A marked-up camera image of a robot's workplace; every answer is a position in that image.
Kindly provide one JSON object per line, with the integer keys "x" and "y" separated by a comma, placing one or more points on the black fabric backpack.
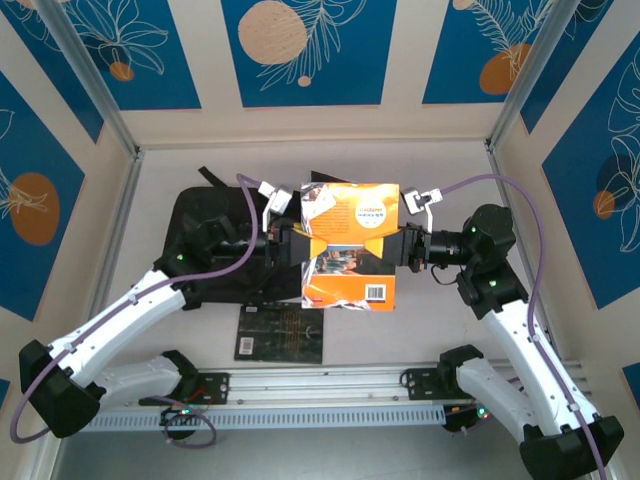
{"x": 200, "y": 205}

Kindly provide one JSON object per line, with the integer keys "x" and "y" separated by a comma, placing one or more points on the orange paperback book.
{"x": 350, "y": 210}

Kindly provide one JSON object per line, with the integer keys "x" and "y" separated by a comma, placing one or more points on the dark paperback book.
{"x": 280, "y": 335}

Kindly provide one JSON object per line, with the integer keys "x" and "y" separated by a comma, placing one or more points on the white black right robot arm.
{"x": 520, "y": 350}

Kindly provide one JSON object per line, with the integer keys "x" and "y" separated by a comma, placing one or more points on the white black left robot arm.
{"x": 125, "y": 320}

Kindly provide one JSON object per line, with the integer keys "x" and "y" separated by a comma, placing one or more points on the black control board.
{"x": 460, "y": 422}
{"x": 175, "y": 417}

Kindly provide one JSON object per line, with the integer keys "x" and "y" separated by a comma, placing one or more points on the aluminium table side rail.
{"x": 125, "y": 200}
{"x": 502, "y": 175}

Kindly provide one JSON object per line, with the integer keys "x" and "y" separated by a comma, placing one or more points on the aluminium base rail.
{"x": 325, "y": 385}

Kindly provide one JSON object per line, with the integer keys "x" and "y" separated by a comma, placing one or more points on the aluminium upright frame post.
{"x": 530, "y": 75}
{"x": 92, "y": 75}

